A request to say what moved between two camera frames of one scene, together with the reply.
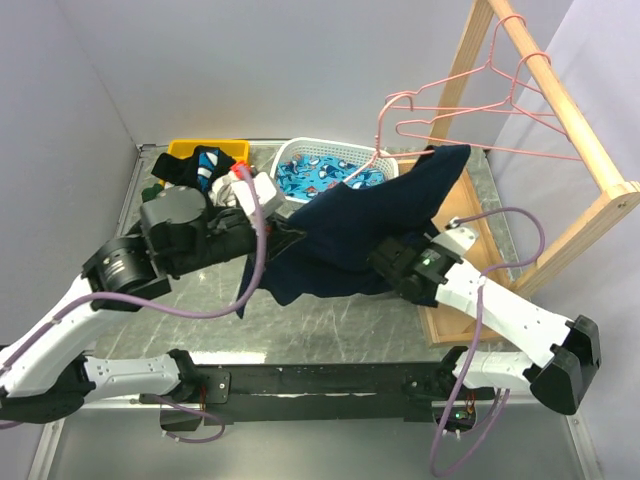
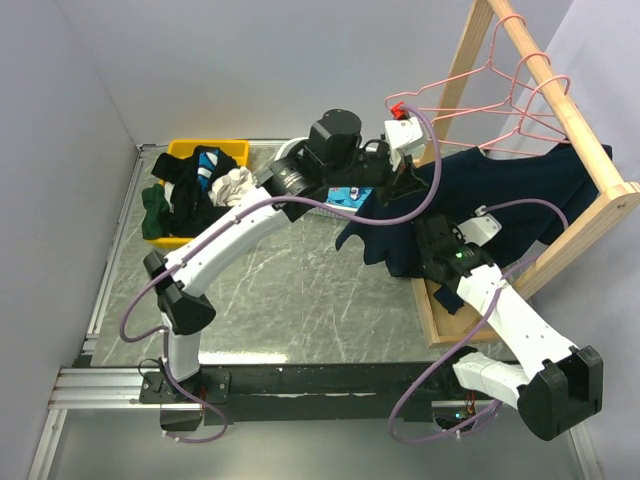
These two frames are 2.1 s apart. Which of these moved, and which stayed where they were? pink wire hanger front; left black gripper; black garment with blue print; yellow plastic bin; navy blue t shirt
Moved: left black gripper; pink wire hanger front; navy blue t shirt
Stayed: black garment with blue print; yellow plastic bin
